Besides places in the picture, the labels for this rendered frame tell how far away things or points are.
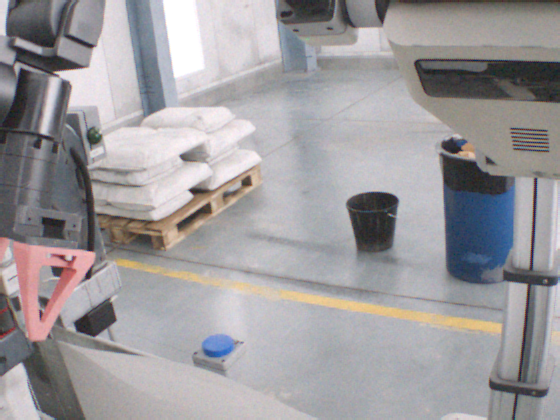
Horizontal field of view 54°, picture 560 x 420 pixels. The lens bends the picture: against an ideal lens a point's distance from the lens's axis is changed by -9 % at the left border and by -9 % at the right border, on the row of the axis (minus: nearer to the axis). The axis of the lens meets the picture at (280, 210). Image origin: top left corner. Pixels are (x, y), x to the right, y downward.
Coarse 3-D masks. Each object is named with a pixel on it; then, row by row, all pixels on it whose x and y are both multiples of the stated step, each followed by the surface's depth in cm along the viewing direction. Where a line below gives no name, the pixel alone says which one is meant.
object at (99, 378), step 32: (64, 352) 86; (96, 352) 83; (96, 384) 83; (128, 384) 74; (160, 384) 81; (192, 384) 79; (224, 384) 75; (96, 416) 89; (128, 416) 79; (160, 416) 73; (192, 416) 69; (224, 416) 67; (256, 416) 73; (288, 416) 68
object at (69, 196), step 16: (64, 128) 88; (64, 144) 88; (80, 144) 91; (64, 160) 88; (64, 176) 89; (80, 176) 92; (64, 192) 89; (80, 192) 92; (64, 208) 89; (80, 208) 92; (96, 224) 96; (80, 240) 93; (96, 240) 96; (96, 256) 96; (0, 304) 79; (0, 320) 80
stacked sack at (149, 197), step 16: (176, 176) 373; (192, 176) 380; (208, 176) 396; (112, 192) 366; (128, 192) 360; (144, 192) 353; (160, 192) 354; (176, 192) 367; (128, 208) 362; (144, 208) 354
